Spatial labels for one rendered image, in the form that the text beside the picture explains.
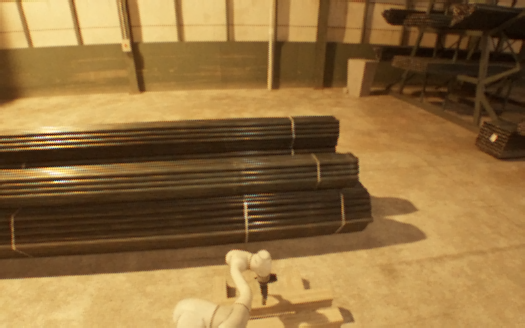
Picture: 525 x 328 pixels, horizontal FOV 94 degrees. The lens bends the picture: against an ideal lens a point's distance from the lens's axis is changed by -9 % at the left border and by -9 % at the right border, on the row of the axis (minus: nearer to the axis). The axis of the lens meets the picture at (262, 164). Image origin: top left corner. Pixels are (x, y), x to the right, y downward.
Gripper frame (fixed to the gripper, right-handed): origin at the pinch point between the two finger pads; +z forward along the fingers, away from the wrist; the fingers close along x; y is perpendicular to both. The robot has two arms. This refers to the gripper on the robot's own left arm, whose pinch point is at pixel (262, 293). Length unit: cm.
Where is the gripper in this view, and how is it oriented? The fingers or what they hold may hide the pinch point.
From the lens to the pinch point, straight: 201.1
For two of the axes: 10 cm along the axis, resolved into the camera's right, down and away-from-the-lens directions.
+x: 1.3, 4.6, -8.8
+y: -9.9, 0.5, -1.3
